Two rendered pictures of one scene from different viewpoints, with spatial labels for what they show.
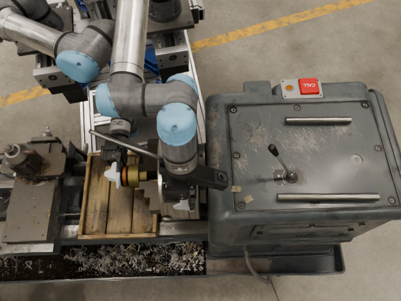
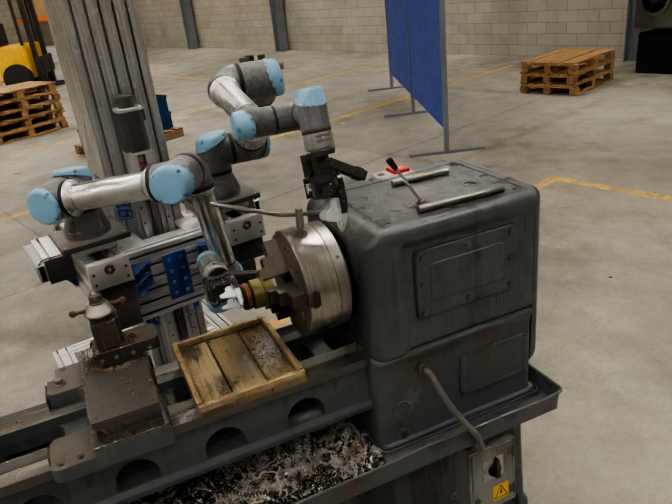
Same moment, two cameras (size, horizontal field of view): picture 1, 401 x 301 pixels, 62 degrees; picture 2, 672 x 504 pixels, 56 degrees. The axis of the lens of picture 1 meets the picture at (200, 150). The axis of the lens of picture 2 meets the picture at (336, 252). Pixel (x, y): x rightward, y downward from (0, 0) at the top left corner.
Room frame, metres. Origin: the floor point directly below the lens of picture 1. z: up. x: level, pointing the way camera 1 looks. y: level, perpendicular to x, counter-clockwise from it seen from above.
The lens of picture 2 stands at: (-1.12, 0.64, 1.89)
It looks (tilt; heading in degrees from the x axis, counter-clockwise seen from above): 24 degrees down; 337
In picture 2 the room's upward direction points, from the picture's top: 7 degrees counter-clockwise
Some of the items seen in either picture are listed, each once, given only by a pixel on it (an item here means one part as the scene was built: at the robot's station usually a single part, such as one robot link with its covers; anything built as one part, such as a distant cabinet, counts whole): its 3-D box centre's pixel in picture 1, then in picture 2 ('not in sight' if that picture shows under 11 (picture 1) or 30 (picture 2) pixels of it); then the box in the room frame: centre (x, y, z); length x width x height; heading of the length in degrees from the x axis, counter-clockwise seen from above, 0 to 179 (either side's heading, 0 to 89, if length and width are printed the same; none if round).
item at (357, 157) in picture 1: (289, 167); (421, 247); (0.43, -0.32, 1.06); 0.59 x 0.48 x 0.39; 89
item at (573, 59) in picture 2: not in sight; (567, 71); (5.83, -6.22, 0.22); 1.25 x 0.86 x 0.44; 109
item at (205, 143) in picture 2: not in sight; (214, 150); (1.13, 0.11, 1.33); 0.13 x 0.12 x 0.14; 86
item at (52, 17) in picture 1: (39, 18); (84, 218); (1.06, 0.61, 1.21); 0.15 x 0.15 x 0.10
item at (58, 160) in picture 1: (40, 167); (121, 348); (0.51, 0.62, 0.99); 0.20 x 0.10 x 0.05; 89
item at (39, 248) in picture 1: (30, 194); (104, 401); (0.44, 0.70, 0.90); 0.47 x 0.30 x 0.06; 179
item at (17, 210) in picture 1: (36, 187); (116, 376); (0.45, 0.65, 0.95); 0.43 x 0.17 x 0.05; 179
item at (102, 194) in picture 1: (121, 193); (235, 361); (0.43, 0.33, 0.89); 0.36 x 0.30 x 0.04; 179
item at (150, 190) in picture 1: (155, 199); (292, 296); (0.33, 0.16, 1.09); 0.12 x 0.11 x 0.05; 179
